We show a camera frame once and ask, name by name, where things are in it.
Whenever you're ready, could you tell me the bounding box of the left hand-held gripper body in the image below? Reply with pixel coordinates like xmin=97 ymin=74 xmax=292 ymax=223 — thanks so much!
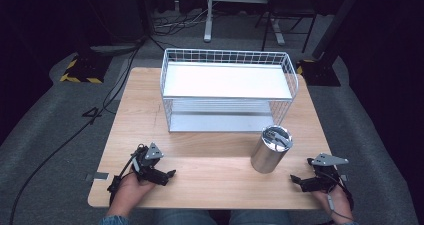
xmin=130 ymin=142 xmax=170 ymax=187

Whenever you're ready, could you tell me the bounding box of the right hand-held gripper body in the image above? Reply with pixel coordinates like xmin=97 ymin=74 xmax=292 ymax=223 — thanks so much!
xmin=299 ymin=152 xmax=350 ymax=194

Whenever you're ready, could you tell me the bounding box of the person's right hand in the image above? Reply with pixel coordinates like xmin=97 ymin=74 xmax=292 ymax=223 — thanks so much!
xmin=312 ymin=184 xmax=355 ymax=225

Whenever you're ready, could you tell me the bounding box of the person's left hand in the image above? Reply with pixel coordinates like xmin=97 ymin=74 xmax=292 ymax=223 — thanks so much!
xmin=111 ymin=172 xmax=158 ymax=217

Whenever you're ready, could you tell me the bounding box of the silver metal canister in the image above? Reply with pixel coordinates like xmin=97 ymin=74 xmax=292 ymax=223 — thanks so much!
xmin=250 ymin=124 xmax=295 ymax=175

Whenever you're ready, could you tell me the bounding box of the person's left leg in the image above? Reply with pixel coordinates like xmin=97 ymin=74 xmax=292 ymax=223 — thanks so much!
xmin=152 ymin=209 xmax=212 ymax=225

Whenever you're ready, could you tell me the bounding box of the person's leg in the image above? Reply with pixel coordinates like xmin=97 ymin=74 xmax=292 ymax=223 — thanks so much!
xmin=229 ymin=209 xmax=294 ymax=225
xmin=152 ymin=209 xmax=212 ymax=225

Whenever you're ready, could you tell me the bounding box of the grey tape strip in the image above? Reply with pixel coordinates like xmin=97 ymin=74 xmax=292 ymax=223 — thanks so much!
xmin=85 ymin=171 xmax=110 ymax=182

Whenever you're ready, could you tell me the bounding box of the person's right leg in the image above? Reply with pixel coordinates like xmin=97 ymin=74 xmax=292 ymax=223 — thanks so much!
xmin=229 ymin=209 xmax=294 ymax=225

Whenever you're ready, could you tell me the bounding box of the black yellow striped stand base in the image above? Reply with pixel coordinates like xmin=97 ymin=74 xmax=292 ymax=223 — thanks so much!
xmin=59 ymin=52 xmax=113 ymax=85
xmin=295 ymin=58 xmax=342 ymax=87

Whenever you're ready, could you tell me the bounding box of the black slanted stand pole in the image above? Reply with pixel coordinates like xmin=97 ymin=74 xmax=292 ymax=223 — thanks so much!
xmin=311 ymin=0 xmax=366 ymax=62

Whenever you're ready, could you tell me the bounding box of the black chair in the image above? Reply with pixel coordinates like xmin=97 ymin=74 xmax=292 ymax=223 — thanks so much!
xmin=254 ymin=0 xmax=318 ymax=54

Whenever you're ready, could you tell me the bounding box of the grey right gripper cable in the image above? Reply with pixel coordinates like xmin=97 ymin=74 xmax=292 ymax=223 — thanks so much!
xmin=325 ymin=192 xmax=355 ymax=222

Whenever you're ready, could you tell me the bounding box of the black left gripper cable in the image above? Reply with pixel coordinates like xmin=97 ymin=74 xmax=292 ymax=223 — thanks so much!
xmin=106 ymin=144 xmax=148 ymax=207

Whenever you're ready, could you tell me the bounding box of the long black floor cable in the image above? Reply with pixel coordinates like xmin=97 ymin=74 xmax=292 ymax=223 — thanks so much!
xmin=8 ymin=39 xmax=147 ymax=225

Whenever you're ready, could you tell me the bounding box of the white wire shelf rack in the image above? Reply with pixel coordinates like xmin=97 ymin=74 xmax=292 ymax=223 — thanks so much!
xmin=159 ymin=47 xmax=300 ymax=134

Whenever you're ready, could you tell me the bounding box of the bundle of floor cables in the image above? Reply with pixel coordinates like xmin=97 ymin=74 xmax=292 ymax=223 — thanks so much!
xmin=151 ymin=3 xmax=214 ymax=37

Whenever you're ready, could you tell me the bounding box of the white desk frame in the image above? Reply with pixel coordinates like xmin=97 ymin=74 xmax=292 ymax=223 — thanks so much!
xmin=203 ymin=0 xmax=287 ymax=46

